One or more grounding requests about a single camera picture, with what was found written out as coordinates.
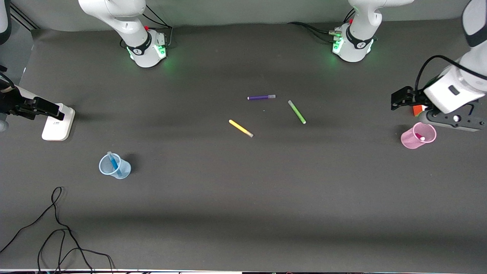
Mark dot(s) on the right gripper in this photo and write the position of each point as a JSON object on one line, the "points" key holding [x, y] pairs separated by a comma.
{"points": [[10, 102]]}

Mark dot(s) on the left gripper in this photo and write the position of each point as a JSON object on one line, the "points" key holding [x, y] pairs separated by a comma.
{"points": [[413, 98]]}

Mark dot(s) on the pink marker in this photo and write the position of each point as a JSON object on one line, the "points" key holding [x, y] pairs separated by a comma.
{"points": [[421, 138]]}

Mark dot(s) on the blue marker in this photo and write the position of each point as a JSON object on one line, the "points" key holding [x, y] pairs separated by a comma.
{"points": [[113, 163]]}

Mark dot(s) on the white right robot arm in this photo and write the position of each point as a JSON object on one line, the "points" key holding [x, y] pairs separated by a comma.
{"points": [[129, 23]]}

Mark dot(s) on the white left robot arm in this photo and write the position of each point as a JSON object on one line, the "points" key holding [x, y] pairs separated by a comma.
{"points": [[357, 42]]}

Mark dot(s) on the colourful puzzle cube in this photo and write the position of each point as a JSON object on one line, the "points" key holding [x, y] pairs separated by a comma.
{"points": [[417, 110]]}

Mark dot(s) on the white stand with base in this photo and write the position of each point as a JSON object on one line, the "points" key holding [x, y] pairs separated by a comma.
{"points": [[57, 127]]}

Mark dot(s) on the pink translucent plastic cup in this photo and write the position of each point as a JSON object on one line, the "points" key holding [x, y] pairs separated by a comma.
{"points": [[409, 141]]}

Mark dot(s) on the blue translucent plastic cup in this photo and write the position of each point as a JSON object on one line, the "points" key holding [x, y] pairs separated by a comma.
{"points": [[125, 171]]}

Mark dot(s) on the green marker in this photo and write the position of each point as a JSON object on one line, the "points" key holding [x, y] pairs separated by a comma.
{"points": [[296, 112]]}

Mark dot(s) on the purple marker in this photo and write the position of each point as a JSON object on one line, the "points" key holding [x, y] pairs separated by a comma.
{"points": [[260, 97]]}

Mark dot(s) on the yellow marker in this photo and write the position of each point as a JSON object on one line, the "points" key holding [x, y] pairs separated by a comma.
{"points": [[239, 128]]}

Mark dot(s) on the dark grey table mat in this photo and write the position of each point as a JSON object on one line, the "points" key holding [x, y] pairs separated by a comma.
{"points": [[243, 209]]}

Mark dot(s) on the black frame rail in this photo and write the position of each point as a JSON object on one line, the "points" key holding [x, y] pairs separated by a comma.
{"points": [[24, 18]]}

